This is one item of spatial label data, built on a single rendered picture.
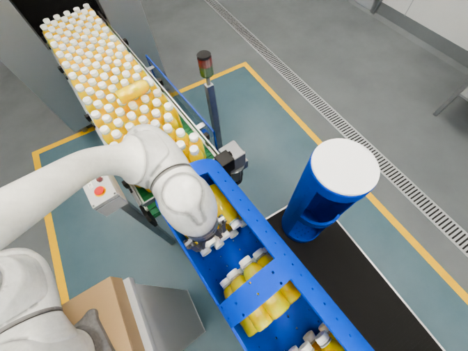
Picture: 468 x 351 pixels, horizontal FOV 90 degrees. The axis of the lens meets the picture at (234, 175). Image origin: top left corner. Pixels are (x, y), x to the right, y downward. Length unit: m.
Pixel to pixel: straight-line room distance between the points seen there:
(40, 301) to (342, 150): 1.12
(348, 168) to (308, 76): 2.12
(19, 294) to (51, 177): 0.41
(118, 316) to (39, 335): 0.22
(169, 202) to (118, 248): 1.79
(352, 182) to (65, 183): 0.94
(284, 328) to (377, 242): 1.41
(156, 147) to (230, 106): 2.19
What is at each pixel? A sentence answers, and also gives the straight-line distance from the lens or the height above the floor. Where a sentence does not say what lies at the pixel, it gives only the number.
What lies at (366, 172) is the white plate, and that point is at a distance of 1.10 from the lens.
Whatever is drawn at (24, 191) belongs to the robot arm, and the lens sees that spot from 0.38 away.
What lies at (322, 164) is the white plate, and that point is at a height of 1.04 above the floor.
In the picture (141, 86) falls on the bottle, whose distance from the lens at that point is 1.26.
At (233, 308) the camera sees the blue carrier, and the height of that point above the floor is 1.19.
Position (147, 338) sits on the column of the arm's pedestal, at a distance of 0.96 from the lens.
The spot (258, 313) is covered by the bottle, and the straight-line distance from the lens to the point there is 0.77.
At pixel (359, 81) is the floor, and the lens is 3.19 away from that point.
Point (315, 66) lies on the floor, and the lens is 3.23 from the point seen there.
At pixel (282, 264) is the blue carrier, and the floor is 1.22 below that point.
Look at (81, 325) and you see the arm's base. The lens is 0.93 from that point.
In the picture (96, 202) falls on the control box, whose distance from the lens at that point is 1.02.
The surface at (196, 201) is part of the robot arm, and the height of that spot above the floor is 1.53.
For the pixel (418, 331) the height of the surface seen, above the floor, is 0.15.
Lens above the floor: 1.90
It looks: 62 degrees down
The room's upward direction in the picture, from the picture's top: 5 degrees counter-clockwise
